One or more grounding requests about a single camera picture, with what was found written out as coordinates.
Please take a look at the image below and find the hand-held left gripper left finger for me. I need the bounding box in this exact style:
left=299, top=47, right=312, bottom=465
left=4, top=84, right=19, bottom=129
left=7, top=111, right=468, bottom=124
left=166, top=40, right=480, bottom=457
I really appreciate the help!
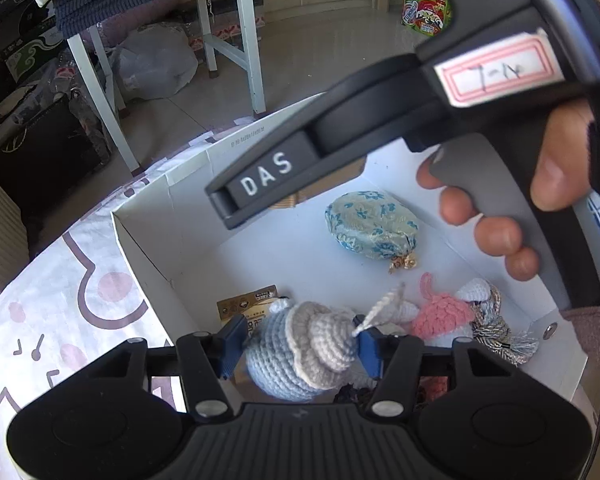
left=101, top=314, right=249, bottom=419

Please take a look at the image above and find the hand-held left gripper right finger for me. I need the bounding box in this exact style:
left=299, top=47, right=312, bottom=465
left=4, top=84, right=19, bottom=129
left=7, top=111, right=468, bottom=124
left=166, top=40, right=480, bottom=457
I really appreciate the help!
left=356, top=327, right=522, bottom=417

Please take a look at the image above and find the dark crochet piece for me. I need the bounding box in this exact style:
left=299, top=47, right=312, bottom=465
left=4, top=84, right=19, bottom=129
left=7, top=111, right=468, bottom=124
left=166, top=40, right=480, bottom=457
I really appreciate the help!
left=334, top=382, right=426, bottom=406

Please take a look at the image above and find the small yellow pack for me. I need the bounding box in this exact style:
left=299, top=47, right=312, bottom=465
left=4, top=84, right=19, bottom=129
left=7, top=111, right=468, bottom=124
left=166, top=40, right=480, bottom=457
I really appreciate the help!
left=216, top=285, right=281, bottom=341

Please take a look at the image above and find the white keychain charm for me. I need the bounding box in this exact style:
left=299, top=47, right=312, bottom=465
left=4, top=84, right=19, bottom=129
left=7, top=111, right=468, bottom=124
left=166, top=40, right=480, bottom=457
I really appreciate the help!
left=245, top=282, right=406, bottom=403

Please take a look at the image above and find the pink crochet charm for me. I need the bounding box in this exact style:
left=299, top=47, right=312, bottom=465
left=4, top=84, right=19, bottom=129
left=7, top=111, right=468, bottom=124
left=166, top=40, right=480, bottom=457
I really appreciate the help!
left=420, top=375, right=451, bottom=403

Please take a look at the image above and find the pink white crochet doll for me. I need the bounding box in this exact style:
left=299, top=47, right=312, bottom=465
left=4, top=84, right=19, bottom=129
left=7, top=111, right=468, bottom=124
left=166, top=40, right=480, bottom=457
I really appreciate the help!
left=380, top=272, right=491, bottom=351

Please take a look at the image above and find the white cardboard box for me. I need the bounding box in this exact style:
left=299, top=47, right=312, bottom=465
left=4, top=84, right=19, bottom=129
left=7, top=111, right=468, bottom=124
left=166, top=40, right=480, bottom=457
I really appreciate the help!
left=111, top=91, right=600, bottom=413

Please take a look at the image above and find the blue floral fabric pouch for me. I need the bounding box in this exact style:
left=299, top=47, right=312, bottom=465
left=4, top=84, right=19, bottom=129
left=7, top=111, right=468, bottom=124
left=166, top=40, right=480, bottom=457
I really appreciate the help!
left=325, top=190, right=420, bottom=275

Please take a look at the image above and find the blue grey rope tassel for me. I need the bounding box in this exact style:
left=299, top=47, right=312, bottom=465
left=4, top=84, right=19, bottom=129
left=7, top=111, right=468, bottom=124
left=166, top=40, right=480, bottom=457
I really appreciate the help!
left=472, top=285, right=540, bottom=367

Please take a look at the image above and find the person's right forearm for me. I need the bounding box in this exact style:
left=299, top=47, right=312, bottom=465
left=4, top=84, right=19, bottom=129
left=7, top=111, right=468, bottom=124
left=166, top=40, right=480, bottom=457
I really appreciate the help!
left=560, top=300, right=600, bottom=368

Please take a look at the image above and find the person's right hand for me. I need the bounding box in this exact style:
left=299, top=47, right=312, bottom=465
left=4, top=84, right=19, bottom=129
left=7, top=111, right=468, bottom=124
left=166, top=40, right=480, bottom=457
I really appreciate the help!
left=416, top=99, right=597, bottom=282

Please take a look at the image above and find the green printed carton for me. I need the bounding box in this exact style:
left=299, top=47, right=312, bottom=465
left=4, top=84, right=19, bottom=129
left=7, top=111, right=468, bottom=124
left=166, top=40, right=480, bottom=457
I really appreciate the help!
left=402, top=0, right=453, bottom=38

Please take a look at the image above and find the cartoon printed blanket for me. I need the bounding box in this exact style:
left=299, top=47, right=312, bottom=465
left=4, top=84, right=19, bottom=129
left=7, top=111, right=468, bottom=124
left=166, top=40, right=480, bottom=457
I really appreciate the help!
left=0, top=130, right=216, bottom=480

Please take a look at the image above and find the translucent plastic bag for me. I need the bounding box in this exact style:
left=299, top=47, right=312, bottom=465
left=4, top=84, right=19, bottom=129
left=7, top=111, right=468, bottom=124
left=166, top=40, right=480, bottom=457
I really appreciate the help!
left=111, top=25, right=199, bottom=102

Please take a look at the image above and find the white hard-shell suitcase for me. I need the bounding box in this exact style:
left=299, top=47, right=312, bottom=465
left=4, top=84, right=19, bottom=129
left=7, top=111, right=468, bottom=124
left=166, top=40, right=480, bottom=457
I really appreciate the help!
left=0, top=160, right=31, bottom=311

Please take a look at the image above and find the black box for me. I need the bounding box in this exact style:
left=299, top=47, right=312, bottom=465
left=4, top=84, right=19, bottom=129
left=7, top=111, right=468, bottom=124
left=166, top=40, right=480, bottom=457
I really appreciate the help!
left=0, top=95, right=106, bottom=206

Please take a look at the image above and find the white metal frame stool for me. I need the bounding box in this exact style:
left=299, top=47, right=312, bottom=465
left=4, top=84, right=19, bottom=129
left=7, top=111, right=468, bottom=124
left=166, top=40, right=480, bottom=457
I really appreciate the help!
left=67, top=0, right=267, bottom=173

